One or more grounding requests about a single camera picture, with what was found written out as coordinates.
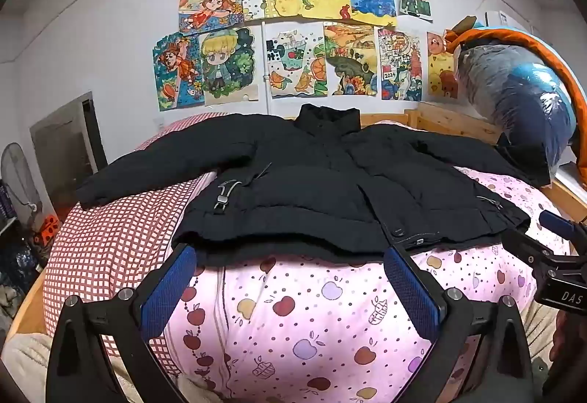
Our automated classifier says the white air conditioner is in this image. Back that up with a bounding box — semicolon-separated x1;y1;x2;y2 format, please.
484;11;533;32

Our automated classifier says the grey door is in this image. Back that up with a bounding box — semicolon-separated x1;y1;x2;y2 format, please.
30;91;108;202

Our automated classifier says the white fluffy blanket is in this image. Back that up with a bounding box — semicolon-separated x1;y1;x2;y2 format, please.
0;330;138;403

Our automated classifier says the blue quilt in plastic bag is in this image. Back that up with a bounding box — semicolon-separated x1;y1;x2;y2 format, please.
454;25;579;184

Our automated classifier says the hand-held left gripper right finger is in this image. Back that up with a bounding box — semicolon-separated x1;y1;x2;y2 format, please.
383;242;537;403

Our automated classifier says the electric fan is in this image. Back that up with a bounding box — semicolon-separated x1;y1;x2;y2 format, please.
0;142;44;220

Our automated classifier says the black padded jacket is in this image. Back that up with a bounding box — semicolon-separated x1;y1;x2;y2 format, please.
74;104;551;268

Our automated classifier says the wooden bed frame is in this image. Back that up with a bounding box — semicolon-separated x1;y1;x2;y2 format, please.
4;103;587;340

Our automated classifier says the person's right forearm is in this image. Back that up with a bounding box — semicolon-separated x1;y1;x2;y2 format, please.
543;314;587;403

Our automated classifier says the orange and black box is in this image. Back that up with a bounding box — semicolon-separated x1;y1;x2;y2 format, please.
30;215;62;257

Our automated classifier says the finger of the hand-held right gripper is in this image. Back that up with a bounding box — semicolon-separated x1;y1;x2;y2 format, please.
501;229;557;268
539;209;587;244

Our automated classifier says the group of colourful wall drawings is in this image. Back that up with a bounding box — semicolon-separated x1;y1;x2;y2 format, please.
153;0;459;113

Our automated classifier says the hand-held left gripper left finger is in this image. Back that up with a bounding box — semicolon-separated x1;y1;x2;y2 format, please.
46;242;198;403

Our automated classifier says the pink apple-print bedsheet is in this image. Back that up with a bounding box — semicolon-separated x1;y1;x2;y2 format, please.
163;119;574;403

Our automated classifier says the red checkered blanket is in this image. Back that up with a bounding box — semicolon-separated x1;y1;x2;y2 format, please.
42;112;230;358

